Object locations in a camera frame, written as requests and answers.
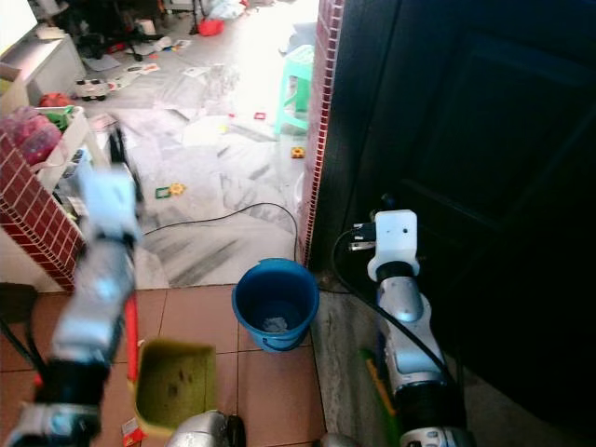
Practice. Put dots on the green and yellow toy frame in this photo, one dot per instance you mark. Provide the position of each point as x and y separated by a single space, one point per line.
169 191

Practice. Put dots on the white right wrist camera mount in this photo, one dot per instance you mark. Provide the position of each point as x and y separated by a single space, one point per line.
396 240

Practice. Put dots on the silver robot leg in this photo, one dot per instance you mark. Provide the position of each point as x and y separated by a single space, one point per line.
205 430
338 441

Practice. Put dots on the cardboard box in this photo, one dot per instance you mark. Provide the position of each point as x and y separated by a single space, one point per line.
11 86

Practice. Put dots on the yellow toy block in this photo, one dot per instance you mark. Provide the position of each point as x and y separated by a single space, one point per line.
298 152

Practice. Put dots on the blue plastic bucket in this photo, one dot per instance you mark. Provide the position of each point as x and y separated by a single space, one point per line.
277 307

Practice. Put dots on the silver right robot leg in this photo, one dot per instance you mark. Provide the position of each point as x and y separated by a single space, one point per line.
338 441

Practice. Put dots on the red paper scrap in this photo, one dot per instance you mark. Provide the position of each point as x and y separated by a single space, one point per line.
130 430

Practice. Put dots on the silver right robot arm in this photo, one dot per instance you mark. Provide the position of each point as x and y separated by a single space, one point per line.
405 321

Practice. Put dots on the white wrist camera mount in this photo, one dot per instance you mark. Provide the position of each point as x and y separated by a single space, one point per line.
109 205
396 240

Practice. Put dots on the dark door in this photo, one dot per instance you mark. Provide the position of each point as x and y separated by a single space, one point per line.
475 121

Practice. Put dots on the black office chair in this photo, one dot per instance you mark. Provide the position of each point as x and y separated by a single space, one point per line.
116 23

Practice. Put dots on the pink plastic bag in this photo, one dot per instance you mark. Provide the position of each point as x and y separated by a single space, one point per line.
33 135

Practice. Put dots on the silver left robot leg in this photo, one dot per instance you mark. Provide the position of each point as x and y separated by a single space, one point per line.
205 430

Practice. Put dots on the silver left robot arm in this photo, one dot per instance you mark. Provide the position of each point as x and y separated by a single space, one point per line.
102 293

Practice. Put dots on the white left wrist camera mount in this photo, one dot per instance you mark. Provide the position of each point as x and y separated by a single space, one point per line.
109 205

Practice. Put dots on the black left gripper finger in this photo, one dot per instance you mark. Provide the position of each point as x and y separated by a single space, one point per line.
118 151

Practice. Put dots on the red bowl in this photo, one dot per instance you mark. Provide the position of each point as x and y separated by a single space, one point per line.
210 27

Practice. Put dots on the light blue jug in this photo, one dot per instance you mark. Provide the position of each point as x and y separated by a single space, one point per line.
76 172

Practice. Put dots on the white shelf rack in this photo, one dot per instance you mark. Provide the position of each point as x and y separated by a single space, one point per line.
76 140

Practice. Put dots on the white toy car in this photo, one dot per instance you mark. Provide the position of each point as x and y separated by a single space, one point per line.
93 88

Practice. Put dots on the grey low cabinet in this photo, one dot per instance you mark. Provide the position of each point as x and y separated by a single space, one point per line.
56 65

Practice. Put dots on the green plastic stool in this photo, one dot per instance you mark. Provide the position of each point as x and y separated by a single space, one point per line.
300 70

